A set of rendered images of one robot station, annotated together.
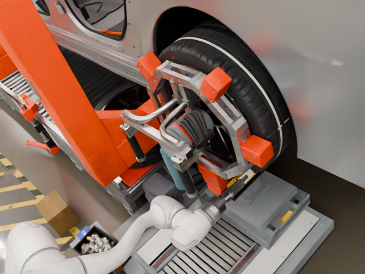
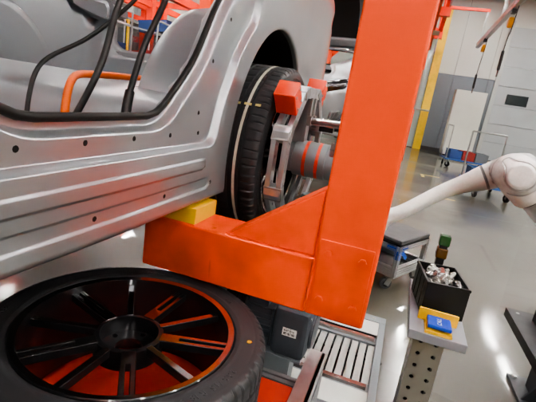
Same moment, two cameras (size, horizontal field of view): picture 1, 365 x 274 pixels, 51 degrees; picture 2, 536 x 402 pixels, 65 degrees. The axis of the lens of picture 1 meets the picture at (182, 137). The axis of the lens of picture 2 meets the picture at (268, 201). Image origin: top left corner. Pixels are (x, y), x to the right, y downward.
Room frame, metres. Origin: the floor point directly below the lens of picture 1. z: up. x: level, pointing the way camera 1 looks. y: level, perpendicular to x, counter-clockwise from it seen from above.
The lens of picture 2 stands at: (2.50, 1.03, 1.09)
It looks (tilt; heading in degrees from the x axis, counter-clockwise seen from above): 15 degrees down; 225
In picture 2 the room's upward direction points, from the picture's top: 9 degrees clockwise
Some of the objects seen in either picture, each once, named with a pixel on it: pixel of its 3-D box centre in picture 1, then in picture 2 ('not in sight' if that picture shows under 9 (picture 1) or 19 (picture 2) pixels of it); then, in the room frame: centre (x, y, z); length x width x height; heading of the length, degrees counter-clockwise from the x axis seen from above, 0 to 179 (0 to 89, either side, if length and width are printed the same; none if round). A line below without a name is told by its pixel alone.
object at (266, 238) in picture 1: (252, 199); not in sight; (1.33, -0.23, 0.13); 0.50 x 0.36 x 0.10; 28
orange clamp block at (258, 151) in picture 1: (257, 150); not in sight; (0.97, -0.23, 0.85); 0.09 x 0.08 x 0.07; 28
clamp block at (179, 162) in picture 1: (184, 157); not in sight; (1.00, 0.02, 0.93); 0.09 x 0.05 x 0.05; 118
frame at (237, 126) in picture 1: (197, 123); (296, 156); (1.25, -0.08, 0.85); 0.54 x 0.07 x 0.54; 28
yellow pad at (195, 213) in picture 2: not in sight; (186, 206); (1.79, -0.01, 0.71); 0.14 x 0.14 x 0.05; 28
